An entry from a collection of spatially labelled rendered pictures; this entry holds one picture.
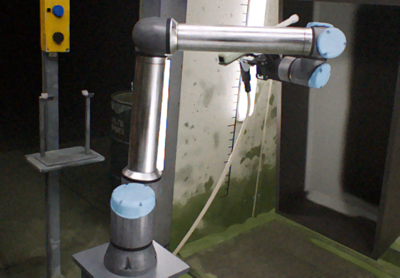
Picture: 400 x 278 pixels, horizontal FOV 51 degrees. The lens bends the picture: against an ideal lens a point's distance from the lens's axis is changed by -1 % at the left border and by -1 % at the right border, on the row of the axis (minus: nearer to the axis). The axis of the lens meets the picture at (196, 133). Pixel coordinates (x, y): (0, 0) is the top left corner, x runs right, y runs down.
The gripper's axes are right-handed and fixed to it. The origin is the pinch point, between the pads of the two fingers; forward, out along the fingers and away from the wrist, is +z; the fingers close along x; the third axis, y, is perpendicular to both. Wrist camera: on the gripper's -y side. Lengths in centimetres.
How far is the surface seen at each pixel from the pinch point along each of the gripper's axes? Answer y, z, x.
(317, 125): 71, 4, 60
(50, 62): -1, 83, -43
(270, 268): 149, 8, 8
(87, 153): 42, 65, -50
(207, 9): 3, 61, 44
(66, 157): 39, 67, -60
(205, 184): 105, 57, 11
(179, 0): -9, 62, 25
